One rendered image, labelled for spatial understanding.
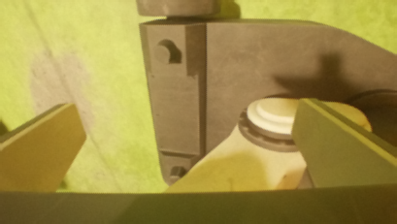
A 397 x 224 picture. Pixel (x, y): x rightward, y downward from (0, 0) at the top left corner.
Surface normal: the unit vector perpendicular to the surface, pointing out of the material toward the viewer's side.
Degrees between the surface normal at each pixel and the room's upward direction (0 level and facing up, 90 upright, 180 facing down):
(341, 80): 0
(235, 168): 90
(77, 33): 0
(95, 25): 0
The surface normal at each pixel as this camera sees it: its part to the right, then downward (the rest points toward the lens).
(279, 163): -0.01, -0.87
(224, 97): -0.18, 0.49
